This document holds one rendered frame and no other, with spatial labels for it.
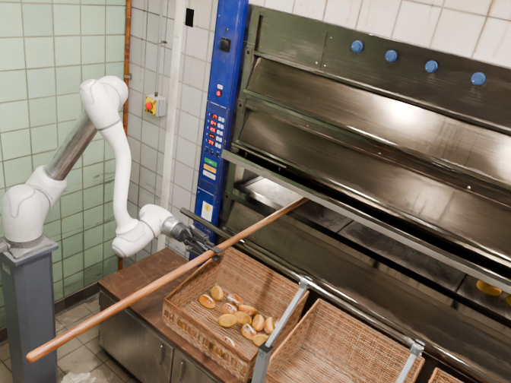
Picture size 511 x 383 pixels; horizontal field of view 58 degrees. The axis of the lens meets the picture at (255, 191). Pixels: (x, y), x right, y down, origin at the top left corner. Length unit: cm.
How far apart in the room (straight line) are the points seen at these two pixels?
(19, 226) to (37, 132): 70
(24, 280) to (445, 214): 181
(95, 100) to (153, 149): 104
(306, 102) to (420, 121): 50
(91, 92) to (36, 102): 80
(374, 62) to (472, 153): 52
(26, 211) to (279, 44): 131
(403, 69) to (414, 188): 48
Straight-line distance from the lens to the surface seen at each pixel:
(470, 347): 222
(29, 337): 255
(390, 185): 202
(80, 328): 158
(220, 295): 259
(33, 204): 217
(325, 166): 212
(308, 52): 212
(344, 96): 205
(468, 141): 190
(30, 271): 231
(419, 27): 190
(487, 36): 184
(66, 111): 278
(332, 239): 224
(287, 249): 240
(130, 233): 198
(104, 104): 191
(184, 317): 234
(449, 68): 188
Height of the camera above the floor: 231
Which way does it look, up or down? 27 degrees down
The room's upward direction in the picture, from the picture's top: 10 degrees clockwise
